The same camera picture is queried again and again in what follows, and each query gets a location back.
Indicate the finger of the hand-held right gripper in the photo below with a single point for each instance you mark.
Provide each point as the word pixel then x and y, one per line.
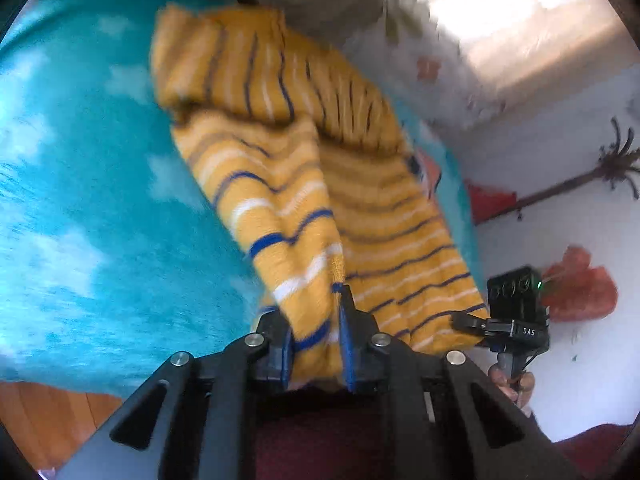
pixel 480 326

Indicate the person's right hand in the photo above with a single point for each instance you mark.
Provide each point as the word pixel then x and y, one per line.
pixel 520 390

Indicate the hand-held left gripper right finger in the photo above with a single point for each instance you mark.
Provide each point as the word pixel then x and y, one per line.
pixel 347 350

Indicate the white printed bed sheet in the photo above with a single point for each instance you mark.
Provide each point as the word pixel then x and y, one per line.
pixel 550 220

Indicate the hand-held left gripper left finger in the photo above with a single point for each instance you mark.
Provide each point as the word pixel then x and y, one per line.
pixel 286 360

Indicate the teal cartoon star blanket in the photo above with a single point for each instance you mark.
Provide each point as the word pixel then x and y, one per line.
pixel 75 210

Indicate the leaf print ruffled pillow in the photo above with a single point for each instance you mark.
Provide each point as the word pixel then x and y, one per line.
pixel 425 70

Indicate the person's maroon clothing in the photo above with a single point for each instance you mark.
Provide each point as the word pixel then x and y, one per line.
pixel 320 440

